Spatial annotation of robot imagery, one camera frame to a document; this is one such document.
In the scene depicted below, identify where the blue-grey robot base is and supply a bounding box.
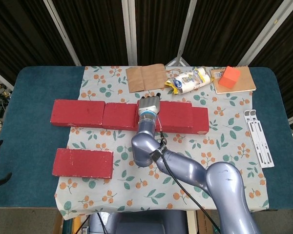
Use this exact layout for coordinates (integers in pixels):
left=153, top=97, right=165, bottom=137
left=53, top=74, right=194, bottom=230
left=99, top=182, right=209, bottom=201
left=89, top=211, right=188, bottom=234

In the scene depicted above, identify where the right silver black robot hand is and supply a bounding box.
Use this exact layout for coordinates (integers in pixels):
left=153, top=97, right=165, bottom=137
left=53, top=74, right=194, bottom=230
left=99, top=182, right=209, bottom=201
left=136, top=92, right=162, bottom=116

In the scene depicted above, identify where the brown paper bag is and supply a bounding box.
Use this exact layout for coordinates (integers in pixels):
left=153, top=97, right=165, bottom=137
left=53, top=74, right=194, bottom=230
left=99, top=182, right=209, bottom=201
left=126, top=63, right=183, bottom=94

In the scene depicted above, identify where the orange cube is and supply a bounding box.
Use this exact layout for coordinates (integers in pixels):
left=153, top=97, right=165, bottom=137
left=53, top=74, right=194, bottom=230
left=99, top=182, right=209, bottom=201
left=218, top=65, right=242, bottom=88

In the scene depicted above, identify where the brown spiral notebook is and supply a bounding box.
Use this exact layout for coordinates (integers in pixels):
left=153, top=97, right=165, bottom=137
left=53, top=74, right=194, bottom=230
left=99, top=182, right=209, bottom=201
left=209, top=65, right=257, bottom=95

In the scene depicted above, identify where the floral print tablecloth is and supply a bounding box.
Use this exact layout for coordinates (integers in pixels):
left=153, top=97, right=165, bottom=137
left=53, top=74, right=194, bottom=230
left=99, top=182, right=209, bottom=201
left=55, top=65, right=271, bottom=221

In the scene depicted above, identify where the floor cable bundle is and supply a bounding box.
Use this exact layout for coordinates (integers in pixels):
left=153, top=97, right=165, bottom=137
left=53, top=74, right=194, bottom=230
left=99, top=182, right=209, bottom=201
left=0, top=82, right=13, bottom=101

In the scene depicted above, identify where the white folding stand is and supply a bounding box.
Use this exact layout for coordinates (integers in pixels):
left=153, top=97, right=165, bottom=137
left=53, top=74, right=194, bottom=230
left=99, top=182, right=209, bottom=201
left=243, top=109, right=275, bottom=168

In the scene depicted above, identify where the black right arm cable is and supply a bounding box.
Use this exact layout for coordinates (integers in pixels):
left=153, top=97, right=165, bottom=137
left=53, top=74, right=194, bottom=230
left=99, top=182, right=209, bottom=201
left=150, top=116, right=222, bottom=234

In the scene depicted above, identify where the teal table cover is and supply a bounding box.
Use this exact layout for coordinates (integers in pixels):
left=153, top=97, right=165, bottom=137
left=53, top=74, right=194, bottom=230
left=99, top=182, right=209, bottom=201
left=0, top=65, right=293, bottom=210

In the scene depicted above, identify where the white partition post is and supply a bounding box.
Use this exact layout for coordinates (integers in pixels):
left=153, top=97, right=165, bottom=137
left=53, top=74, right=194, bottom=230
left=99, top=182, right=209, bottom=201
left=238, top=0, right=293, bottom=68
left=121, top=0, right=138, bottom=66
left=43, top=0, right=82, bottom=66
left=165, top=0, right=204, bottom=67

